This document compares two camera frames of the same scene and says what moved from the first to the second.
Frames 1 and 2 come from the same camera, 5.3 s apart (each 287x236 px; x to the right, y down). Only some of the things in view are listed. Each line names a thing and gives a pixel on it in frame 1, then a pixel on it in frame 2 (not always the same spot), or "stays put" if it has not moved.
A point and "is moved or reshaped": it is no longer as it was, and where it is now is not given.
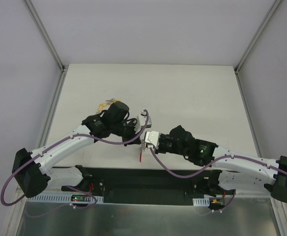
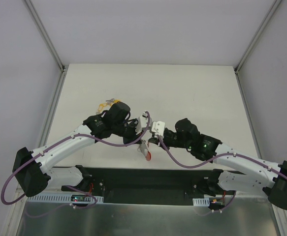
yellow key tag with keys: [104, 106] stays put
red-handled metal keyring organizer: [142, 148] is moved or reshaped
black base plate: [142, 187] stays put
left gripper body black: [132, 138] stays put
